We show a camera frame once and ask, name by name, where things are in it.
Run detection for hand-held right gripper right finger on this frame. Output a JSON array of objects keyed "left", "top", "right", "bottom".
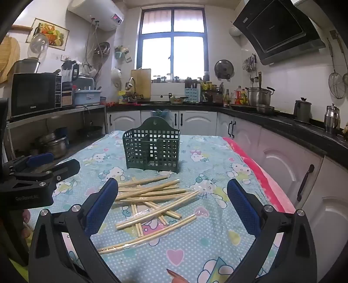
[{"left": 226, "top": 179, "right": 317, "bottom": 283}]

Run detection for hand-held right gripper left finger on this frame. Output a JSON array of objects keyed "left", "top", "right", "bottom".
[{"left": 28, "top": 178, "right": 120, "bottom": 283}]

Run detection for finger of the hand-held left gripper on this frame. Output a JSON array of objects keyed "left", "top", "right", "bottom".
[
  {"left": 13, "top": 159, "right": 81, "bottom": 191},
  {"left": 3, "top": 152, "right": 55, "bottom": 175}
]

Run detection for bunch of wooden chopsticks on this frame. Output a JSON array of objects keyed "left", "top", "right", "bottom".
[{"left": 97, "top": 175, "right": 200, "bottom": 255}]

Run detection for green plastic utensil basket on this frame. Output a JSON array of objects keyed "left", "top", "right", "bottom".
[{"left": 122, "top": 116, "right": 181, "bottom": 173}]

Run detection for hanging small utensils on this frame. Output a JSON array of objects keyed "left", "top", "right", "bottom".
[{"left": 243, "top": 54, "right": 257, "bottom": 72}]

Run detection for person's left hand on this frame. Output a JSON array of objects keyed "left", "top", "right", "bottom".
[{"left": 21, "top": 209, "right": 33, "bottom": 240}]

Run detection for steel cooking pot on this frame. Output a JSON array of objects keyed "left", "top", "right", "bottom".
[{"left": 41, "top": 136, "right": 68, "bottom": 160}]

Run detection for metal shelf unit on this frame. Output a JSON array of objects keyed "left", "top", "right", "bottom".
[{"left": 5, "top": 105, "right": 106, "bottom": 164}]

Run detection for cat print tablecloth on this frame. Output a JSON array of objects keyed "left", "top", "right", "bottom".
[{"left": 27, "top": 130, "right": 275, "bottom": 283}]

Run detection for white kitchen cabinets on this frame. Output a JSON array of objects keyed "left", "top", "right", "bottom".
[{"left": 106, "top": 110, "right": 348, "bottom": 283}]

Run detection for black microwave oven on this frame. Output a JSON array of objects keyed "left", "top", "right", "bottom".
[{"left": 10, "top": 72, "right": 62, "bottom": 117}]

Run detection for blue plastic storage box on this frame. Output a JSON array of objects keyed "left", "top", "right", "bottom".
[{"left": 73, "top": 77, "right": 102, "bottom": 106}]

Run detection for black blender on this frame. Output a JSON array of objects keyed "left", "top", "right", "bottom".
[{"left": 61, "top": 60, "right": 80, "bottom": 90}]

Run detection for steel square tub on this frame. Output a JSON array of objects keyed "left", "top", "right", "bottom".
[{"left": 12, "top": 58, "right": 41, "bottom": 74}]

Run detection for steel bowl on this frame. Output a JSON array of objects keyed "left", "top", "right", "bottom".
[{"left": 257, "top": 105, "right": 280, "bottom": 115}]

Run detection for round wooden board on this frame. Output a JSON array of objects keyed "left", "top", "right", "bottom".
[{"left": 0, "top": 35, "right": 21, "bottom": 83}]

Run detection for black kitchen countertop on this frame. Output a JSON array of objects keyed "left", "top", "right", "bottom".
[{"left": 106, "top": 101, "right": 348, "bottom": 157}]

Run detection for white plastic dipper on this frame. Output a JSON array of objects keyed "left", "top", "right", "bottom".
[{"left": 111, "top": 67, "right": 122, "bottom": 88}]

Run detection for blue plastic bag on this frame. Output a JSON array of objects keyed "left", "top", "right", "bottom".
[{"left": 150, "top": 109, "right": 172, "bottom": 126}]

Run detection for steel stock pot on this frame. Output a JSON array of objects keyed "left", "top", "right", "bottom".
[{"left": 245, "top": 86, "right": 275, "bottom": 107}]

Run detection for steel faucet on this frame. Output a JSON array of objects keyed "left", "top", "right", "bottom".
[{"left": 125, "top": 77, "right": 143, "bottom": 102}]

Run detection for steel canister with lid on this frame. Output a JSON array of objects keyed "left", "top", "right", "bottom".
[{"left": 293, "top": 97, "right": 312, "bottom": 123}]

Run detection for wooden cutting board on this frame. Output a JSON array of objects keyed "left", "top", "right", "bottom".
[{"left": 131, "top": 69, "right": 152, "bottom": 100}]

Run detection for glass pot lid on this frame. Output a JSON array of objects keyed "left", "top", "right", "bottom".
[{"left": 29, "top": 33, "right": 49, "bottom": 59}]

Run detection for spice rack with jars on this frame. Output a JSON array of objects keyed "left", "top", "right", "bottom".
[{"left": 201, "top": 82, "right": 223, "bottom": 103}]

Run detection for blue knife block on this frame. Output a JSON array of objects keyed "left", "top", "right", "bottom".
[{"left": 185, "top": 87, "right": 201, "bottom": 103}]

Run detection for steel jug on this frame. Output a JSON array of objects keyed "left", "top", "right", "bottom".
[{"left": 324, "top": 103, "right": 341, "bottom": 134}]

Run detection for hanging steel bowls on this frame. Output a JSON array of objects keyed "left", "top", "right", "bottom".
[{"left": 94, "top": 42, "right": 110, "bottom": 57}]

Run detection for round steel pan lid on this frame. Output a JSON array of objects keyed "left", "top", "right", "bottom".
[{"left": 214, "top": 59, "right": 235, "bottom": 80}]

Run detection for white water heater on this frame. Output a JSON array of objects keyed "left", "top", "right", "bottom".
[{"left": 67, "top": 0, "right": 125, "bottom": 31}]

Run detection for blue framed window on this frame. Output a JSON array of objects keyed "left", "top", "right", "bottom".
[{"left": 137, "top": 8, "right": 208, "bottom": 75}]

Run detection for black range hood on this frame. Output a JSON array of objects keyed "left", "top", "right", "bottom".
[{"left": 232, "top": 0, "right": 327, "bottom": 66}]

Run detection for fruit wall poster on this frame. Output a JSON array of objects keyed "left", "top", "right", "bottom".
[{"left": 26, "top": 18, "right": 70, "bottom": 51}]

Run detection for green wall caddy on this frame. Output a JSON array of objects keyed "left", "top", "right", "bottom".
[{"left": 115, "top": 46, "right": 132, "bottom": 63}]

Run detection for wire strainer ladle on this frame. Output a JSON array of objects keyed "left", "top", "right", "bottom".
[{"left": 326, "top": 37, "right": 348, "bottom": 99}]

